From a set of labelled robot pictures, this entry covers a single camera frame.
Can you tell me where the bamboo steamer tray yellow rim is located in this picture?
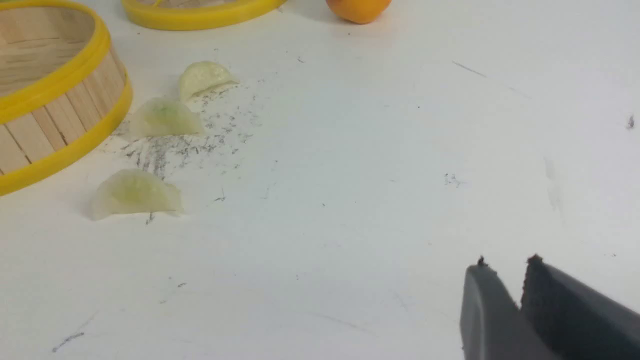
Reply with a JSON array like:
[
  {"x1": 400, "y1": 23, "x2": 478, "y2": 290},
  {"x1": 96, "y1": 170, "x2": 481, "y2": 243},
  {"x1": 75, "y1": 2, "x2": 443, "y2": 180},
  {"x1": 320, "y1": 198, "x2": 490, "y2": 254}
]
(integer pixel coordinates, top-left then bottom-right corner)
[{"x1": 1, "y1": 0, "x2": 133, "y2": 195}]

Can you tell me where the pale green dumpling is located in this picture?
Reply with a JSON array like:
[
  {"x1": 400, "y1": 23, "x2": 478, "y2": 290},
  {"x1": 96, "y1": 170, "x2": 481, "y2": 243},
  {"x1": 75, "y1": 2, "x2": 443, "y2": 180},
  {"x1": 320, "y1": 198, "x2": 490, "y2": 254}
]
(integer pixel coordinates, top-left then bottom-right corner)
[
  {"x1": 178, "y1": 61, "x2": 238, "y2": 102},
  {"x1": 128, "y1": 97, "x2": 205, "y2": 138},
  {"x1": 90, "y1": 169, "x2": 185, "y2": 220}
]

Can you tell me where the orange toy pear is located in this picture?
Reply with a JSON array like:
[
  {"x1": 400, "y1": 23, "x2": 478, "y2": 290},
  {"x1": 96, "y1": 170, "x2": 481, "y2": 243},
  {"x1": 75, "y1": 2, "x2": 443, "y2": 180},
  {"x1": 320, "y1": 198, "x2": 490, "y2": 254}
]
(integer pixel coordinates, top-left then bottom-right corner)
[{"x1": 326, "y1": 0, "x2": 392, "y2": 25}]

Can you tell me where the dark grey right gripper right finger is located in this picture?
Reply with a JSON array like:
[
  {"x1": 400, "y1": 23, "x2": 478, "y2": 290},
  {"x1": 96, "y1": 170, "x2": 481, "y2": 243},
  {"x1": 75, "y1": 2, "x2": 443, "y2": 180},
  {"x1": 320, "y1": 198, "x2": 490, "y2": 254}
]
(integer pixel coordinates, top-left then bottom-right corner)
[{"x1": 520, "y1": 255, "x2": 640, "y2": 360}]

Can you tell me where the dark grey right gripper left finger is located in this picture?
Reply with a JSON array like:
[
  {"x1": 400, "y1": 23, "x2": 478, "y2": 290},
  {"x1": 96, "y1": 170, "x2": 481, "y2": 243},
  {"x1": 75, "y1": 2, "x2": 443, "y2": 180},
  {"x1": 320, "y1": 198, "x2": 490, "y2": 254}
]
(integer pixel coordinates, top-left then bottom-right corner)
[{"x1": 460, "y1": 256, "x2": 560, "y2": 360}]

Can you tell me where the woven bamboo steamer lid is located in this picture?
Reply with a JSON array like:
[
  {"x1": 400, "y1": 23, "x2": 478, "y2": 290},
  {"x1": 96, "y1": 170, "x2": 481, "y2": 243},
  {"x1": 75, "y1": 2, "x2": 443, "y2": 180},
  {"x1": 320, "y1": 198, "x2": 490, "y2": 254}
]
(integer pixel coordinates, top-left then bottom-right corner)
[{"x1": 121, "y1": 0, "x2": 285, "y2": 31}]

